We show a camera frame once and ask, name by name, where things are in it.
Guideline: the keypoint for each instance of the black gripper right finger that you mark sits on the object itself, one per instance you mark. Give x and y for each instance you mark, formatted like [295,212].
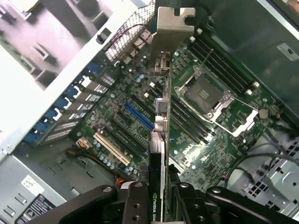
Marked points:
[224,203]

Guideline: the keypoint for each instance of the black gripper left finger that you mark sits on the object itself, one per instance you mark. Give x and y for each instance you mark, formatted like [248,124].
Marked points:
[88,203]

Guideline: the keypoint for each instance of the green motherboard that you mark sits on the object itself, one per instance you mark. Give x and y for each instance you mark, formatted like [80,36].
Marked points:
[210,151]

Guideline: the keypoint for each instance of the metal disk bay cage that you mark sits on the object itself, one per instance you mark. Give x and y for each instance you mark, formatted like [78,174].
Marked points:
[275,177]

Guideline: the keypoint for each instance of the silver chipset heatsink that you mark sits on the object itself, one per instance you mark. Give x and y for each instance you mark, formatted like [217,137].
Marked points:
[179,166]

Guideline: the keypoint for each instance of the white expansion slot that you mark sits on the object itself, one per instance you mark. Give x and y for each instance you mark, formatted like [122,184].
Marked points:
[112,149]

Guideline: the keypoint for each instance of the black expansion slot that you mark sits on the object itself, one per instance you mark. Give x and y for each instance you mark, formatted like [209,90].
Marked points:
[123,142]
[143,105]
[130,127]

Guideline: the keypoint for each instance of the grey power supply unit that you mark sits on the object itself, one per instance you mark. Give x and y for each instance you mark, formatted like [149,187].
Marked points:
[14,177]

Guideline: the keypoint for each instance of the black RAM slot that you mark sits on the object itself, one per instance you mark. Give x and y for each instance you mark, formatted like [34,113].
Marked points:
[216,68]
[194,123]
[191,128]
[194,116]
[224,61]
[220,65]
[227,58]

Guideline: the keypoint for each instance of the silver socket cover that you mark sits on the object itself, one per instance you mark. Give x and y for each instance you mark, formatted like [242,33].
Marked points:
[251,117]

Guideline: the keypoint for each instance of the silver coin battery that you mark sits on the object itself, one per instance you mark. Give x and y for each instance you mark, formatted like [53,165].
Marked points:
[263,114]

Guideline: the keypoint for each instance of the blue expansion slot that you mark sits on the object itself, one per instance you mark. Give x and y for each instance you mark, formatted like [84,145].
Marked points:
[139,116]

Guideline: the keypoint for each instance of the CPU socket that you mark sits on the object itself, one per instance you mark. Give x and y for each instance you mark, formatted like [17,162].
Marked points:
[201,93]

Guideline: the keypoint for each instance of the thin metal locking lever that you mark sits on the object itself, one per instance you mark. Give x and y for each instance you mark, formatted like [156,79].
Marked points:
[207,58]

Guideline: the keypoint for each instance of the black open PC case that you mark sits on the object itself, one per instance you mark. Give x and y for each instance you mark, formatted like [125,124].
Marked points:
[245,28]

